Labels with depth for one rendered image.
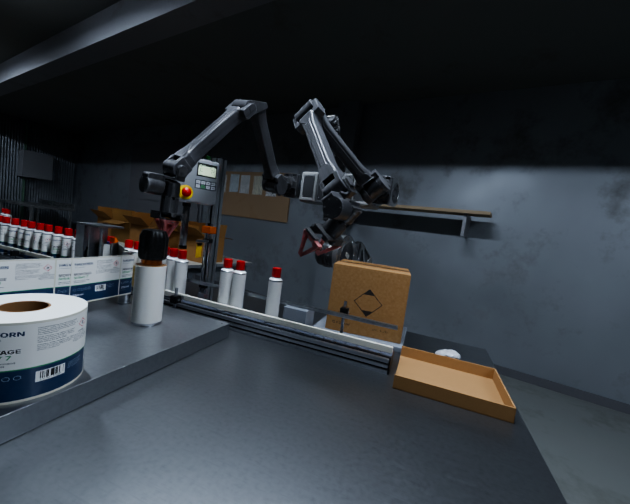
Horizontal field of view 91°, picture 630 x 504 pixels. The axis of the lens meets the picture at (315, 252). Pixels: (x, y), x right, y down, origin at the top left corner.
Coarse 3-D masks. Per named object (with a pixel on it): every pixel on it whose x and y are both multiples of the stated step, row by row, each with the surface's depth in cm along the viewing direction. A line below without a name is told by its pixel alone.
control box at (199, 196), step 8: (200, 160) 131; (192, 168) 129; (192, 176) 130; (200, 176) 132; (216, 176) 135; (184, 184) 128; (192, 184) 130; (216, 184) 136; (192, 192) 131; (200, 192) 132; (208, 192) 134; (216, 192) 136; (184, 200) 130; (192, 200) 131; (200, 200) 133; (208, 200) 135
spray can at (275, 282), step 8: (272, 272) 113; (280, 272) 113; (272, 280) 112; (280, 280) 113; (272, 288) 112; (280, 288) 113; (272, 296) 112; (280, 296) 115; (272, 304) 113; (272, 312) 113
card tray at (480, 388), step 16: (416, 352) 109; (400, 368) 100; (416, 368) 102; (432, 368) 104; (448, 368) 105; (464, 368) 104; (480, 368) 103; (400, 384) 87; (416, 384) 85; (432, 384) 92; (448, 384) 93; (464, 384) 95; (480, 384) 96; (496, 384) 96; (448, 400) 82; (464, 400) 81; (480, 400) 80; (496, 400) 87; (496, 416) 79; (512, 416) 77
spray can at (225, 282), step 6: (228, 258) 122; (228, 264) 119; (222, 270) 119; (228, 270) 119; (222, 276) 119; (228, 276) 119; (222, 282) 119; (228, 282) 119; (222, 288) 119; (228, 288) 120; (222, 294) 119; (228, 294) 120; (222, 300) 119; (228, 300) 120
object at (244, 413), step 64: (128, 384) 72; (192, 384) 76; (256, 384) 80; (320, 384) 84; (384, 384) 89; (0, 448) 50; (64, 448) 52; (128, 448) 54; (192, 448) 55; (256, 448) 58; (320, 448) 60; (384, 448) 62; (448, 448) 65; (512, 448) 68
